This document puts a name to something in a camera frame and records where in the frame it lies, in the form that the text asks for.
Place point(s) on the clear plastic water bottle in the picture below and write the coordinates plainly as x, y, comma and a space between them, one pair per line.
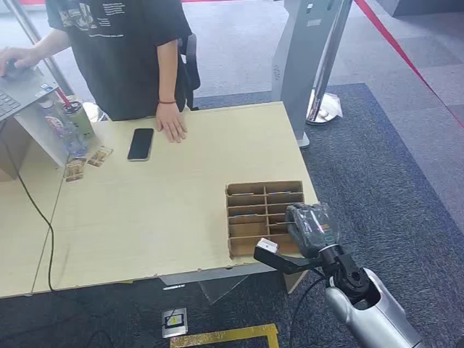
61, 127

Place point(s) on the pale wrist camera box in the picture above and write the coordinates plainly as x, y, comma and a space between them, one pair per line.
268, 246

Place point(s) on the grey laptop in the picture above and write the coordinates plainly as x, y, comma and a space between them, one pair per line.
18, 91

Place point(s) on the metal pole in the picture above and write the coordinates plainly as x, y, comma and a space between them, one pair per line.
36, 43

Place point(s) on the person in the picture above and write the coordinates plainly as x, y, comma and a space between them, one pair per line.
123, 53

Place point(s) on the person's right hand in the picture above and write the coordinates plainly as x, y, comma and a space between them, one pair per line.
16, 57

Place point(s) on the cardboard slotted card holder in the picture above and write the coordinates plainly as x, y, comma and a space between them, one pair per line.
253, 218

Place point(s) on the black office chair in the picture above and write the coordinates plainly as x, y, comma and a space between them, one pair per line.
190, 67

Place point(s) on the yellow patterned card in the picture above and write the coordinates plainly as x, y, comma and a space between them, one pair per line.
99, 156
75, 169

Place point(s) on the green drink cup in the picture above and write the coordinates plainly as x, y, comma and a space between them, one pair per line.
79, 117

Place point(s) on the person's left hand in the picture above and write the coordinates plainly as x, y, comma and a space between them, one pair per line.
170, 122

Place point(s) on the black smartphone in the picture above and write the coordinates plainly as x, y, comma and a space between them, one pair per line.
140, 143

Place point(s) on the grey kiosk stand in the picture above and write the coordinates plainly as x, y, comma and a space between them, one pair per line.
308, 62

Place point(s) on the white laptop riser stand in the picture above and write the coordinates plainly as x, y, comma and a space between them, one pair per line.
43, 132

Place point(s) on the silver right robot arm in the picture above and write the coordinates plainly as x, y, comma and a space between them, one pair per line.
366, 302

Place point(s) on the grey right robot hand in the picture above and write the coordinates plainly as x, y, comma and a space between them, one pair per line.
312, 229

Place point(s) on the red barrier tape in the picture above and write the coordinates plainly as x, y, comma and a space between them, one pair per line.
406, 57

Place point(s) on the silver floor socket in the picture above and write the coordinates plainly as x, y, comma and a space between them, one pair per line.
174, 322

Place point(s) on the chrome barrier post base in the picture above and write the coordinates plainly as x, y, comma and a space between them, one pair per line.
324, 108

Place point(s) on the person's hand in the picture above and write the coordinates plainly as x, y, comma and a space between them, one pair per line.
170, 122
16, 57

